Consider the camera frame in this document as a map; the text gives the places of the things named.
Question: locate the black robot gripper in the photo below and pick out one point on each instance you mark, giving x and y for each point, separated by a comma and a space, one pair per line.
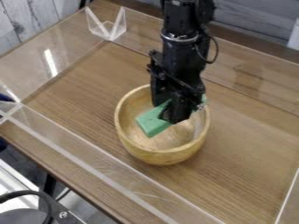
175, 69

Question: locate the green rectangular block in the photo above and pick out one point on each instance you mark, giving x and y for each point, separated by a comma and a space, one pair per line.
149, 121

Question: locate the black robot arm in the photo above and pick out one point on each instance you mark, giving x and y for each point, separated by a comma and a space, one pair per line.
188, 16

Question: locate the brown wooden bowl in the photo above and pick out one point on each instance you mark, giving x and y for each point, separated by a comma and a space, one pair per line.
175, 144

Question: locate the blue object at edge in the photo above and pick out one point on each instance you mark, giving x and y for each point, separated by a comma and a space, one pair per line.
6, 98

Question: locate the clear acrylic corner bracket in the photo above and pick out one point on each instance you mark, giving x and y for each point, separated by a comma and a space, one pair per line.
107, 30

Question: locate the clear acrylic tray wall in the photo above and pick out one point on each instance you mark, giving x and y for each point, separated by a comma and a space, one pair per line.
69, 76

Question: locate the black metal base plate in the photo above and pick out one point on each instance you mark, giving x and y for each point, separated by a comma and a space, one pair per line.
54, 214

